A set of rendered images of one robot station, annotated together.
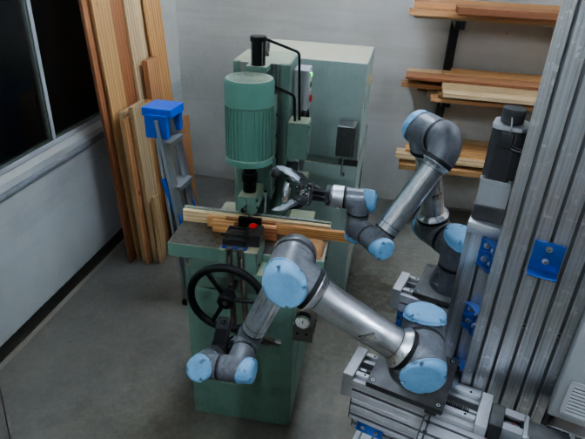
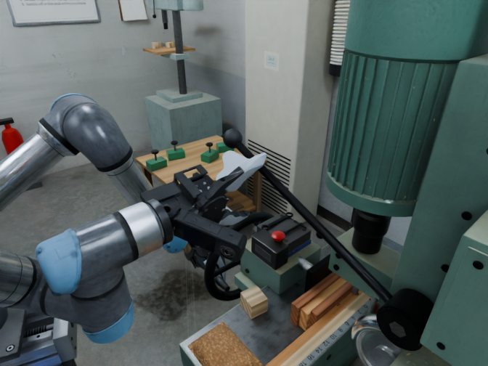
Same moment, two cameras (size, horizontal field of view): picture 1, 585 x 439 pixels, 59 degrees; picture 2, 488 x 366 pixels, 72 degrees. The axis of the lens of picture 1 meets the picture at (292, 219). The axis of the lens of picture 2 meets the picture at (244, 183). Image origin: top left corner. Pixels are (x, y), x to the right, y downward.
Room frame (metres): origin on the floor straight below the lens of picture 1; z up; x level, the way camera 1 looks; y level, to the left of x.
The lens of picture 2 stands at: (1.95, -0.34, 1.48)
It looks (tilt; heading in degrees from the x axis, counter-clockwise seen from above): 30 degrees down; 131
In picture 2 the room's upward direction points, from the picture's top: straight up
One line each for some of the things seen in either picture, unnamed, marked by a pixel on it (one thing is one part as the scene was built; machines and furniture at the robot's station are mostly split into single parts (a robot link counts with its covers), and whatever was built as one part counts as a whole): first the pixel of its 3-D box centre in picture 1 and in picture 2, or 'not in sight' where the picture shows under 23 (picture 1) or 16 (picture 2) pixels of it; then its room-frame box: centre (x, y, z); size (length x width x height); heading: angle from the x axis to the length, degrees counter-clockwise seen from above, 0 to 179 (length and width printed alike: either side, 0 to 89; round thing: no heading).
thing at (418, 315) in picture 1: (422, 328); not in sight; (1.14, -0.38, 0.98); 0.13 x 0.12 x 0.14; 169
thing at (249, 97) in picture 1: (249, 120); (399, 96); (1.80, 0.17, 1.35); 0.18 x 0.18 x 0.31
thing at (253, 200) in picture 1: (251, 199); (369, 270); (1.82, 0.16, 1.03); 0.14 x 0.07 x 0.09; 172
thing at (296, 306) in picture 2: (255, 231); (321, 293); (1.74, 0.14, 0.93); 0.17 x 0.02 x 0.05; 82
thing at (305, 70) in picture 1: (302, 87); not in sight; (2.09, -0.02, 1.40); 0.10 x 0.06 x 0.16; 172
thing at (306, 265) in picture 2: (248, 232); (310, 269); (1.70, 0.16, 0.95); 0.09 x 0.07 x 0.09; 82
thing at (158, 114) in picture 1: (180, 207); not in sight; (2.56, 0.63, 0.58); 0.27 x 0.25 x 1.16; 77
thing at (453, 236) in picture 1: (457, 246); not in sight; (1.60, -0.59, 0.98); 0.13 x 0.12 x 0.14; 26
